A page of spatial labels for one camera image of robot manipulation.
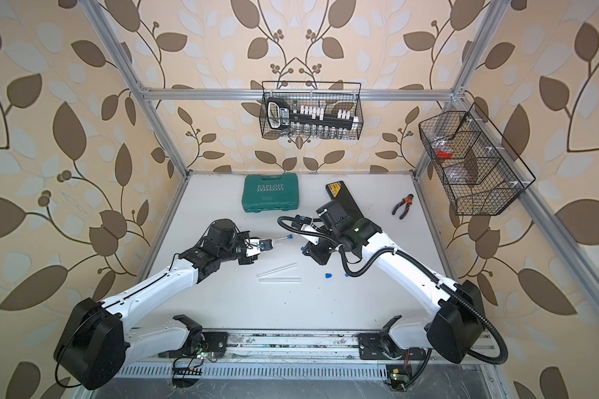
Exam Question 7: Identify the black tool case yellow label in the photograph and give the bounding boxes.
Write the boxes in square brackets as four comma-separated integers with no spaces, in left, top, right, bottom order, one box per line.
[325,181,364,220]

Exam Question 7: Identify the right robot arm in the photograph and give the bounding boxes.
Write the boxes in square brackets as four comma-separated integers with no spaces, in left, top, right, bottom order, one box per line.
[291,200,486,364]

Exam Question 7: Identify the black socket holder rail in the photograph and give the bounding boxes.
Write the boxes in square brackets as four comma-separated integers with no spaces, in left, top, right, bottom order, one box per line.
[259,96,364,131]

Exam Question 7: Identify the black wire basket wall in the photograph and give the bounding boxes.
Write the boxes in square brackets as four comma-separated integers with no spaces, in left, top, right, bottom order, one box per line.
[419,103,536,216]
[259,80,364,141]

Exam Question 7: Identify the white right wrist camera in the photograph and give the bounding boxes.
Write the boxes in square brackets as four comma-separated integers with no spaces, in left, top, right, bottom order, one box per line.
[291,215,319,243]

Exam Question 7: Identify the black wire basket right wall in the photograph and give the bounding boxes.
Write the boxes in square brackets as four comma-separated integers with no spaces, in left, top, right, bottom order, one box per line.
[419,103,536,216]

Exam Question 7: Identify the orange black pliers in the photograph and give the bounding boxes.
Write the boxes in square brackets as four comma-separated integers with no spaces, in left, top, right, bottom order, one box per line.
[391,194,414,219]

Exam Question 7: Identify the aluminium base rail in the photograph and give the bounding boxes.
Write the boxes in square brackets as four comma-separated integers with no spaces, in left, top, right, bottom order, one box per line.
[89,328,500,382]

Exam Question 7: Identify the aluminium frame post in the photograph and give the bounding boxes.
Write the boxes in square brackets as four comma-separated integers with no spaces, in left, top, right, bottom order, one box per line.
[78,0,190,180]

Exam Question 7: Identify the black corrugated cable conduit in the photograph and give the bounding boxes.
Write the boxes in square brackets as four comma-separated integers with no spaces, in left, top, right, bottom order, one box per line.
[276,215,509,366]

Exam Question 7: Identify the black wire basket back wall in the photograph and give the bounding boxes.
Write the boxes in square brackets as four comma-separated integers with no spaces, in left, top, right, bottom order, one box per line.
[259,80,364,141]

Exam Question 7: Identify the green plastic tool case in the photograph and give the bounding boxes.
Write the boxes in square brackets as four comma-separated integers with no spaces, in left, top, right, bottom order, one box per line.
[241,173,300,213]

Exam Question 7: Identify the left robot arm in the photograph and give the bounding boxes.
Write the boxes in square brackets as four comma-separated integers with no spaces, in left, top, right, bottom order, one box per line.
[53,219,273,390]

